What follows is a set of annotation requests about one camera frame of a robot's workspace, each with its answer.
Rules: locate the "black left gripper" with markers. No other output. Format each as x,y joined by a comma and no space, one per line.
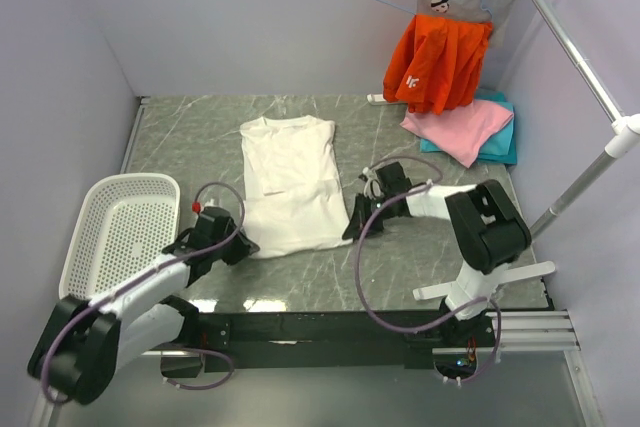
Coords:
244,247

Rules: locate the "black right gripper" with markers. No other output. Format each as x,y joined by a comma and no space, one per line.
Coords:
359,220

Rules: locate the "white t-shirt with red print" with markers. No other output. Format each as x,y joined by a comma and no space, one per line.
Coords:
293,194

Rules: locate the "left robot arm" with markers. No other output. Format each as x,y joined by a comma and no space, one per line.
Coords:
115,312

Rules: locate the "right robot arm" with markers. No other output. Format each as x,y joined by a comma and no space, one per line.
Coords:
489,230

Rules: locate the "pink folded t-shirt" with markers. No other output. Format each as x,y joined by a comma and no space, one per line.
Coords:
465,129

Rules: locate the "white perforated laundry basket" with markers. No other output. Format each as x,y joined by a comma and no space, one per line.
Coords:
124,221

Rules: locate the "teal folded t-shirt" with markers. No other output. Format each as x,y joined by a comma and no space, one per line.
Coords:
502,142

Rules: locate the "black base beam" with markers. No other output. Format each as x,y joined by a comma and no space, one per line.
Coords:
331,339

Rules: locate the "orange t-shirt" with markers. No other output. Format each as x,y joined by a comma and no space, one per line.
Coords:
437,64

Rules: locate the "metal clothes rack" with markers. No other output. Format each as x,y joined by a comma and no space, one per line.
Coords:
595,242

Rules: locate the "aluminium frame rail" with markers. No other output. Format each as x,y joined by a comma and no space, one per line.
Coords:
516,331

